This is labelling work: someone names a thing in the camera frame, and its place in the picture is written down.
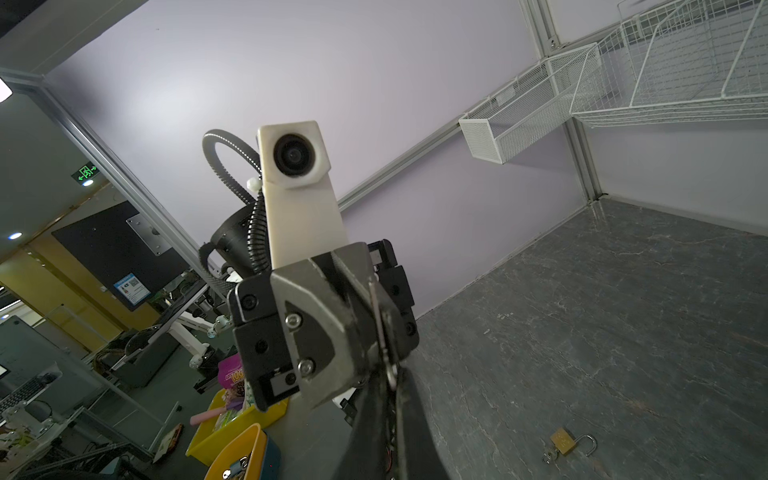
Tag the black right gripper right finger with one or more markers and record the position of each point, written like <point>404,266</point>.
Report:
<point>417,456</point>

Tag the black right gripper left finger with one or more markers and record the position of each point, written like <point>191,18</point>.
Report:
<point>370,453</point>

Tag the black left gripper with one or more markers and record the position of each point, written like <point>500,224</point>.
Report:
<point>314,327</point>

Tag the brass padlock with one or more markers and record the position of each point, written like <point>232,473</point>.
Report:
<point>562,443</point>

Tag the orange plastic bin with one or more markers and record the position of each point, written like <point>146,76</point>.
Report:
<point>253,454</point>

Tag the yellow plastic bin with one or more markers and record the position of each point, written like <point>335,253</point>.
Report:
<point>218,426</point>

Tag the white mesh square basket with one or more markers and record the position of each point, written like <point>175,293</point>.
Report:
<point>526,109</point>

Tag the green exit sign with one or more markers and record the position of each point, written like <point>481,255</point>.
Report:
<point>85,174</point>

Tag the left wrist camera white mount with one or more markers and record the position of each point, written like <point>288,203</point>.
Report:
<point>302,212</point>

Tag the black wall board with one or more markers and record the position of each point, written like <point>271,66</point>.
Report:
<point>124,252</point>

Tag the white wire long basket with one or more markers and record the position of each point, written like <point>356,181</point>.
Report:
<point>681,62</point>

